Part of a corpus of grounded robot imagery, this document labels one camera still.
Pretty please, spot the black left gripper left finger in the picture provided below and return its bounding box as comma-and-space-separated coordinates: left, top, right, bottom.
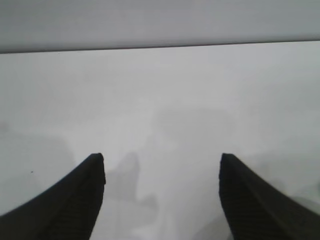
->
0, 152, 106, 240

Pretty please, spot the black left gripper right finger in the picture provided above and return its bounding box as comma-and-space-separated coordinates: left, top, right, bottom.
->
218, 152, 320, 240

